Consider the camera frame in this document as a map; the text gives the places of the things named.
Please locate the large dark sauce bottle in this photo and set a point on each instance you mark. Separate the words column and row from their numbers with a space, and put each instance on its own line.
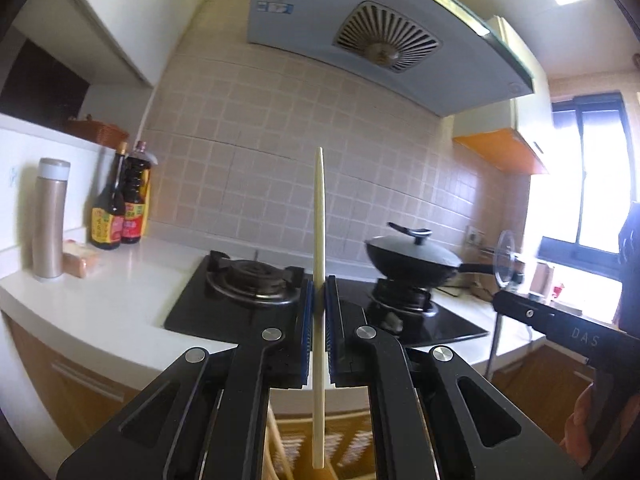
column 136, row 195

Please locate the orange wall cabinet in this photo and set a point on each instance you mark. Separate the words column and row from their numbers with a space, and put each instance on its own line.
column 500, row 147

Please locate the person's right hand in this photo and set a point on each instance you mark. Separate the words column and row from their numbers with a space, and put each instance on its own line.
column 580, row 430

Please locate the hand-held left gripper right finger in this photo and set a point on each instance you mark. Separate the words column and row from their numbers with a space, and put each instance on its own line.
column 329, row 330

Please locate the white kettle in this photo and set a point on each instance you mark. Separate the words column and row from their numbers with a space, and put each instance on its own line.
column 543, row 280

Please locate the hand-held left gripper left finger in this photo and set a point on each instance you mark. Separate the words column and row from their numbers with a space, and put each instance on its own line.
column 307, row 335

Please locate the silver thermos flask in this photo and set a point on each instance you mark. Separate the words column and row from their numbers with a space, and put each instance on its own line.
column 50, row 220

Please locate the wooden base cabinet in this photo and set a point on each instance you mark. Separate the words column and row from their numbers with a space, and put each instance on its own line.
column 65, row 385

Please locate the brown wicker basket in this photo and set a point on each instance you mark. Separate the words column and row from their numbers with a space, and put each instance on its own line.
column 97, row 132

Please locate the round glass lid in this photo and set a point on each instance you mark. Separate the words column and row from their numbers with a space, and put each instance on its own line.
column 506, row 260

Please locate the wall outlet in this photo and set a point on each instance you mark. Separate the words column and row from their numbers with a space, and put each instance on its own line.
column 475, row 235

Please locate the slim dark sauce bottle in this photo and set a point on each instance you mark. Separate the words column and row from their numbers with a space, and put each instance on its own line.
column 109, row 210

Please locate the black gas stove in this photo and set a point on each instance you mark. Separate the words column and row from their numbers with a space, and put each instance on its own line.
column 215, row 310

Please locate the white wall cabinet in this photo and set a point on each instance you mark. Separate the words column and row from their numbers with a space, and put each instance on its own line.
column 100, row 15

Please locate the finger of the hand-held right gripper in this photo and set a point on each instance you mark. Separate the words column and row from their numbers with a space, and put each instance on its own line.
column 520, row 310

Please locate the white range hood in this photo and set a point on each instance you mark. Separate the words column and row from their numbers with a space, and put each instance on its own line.
column 300, row 15

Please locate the dark framed window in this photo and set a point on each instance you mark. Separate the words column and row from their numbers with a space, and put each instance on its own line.
column 590, row 170

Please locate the black wok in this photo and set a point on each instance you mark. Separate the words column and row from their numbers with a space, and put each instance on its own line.
column 400, row 272

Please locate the yellow plastic utensil basket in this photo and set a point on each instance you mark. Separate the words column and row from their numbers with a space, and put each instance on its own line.
column 350, row 440

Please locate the light wooden chopstick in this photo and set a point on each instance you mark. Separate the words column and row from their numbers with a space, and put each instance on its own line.
column 272, row 440
column 285, row 455
column 319, row 220

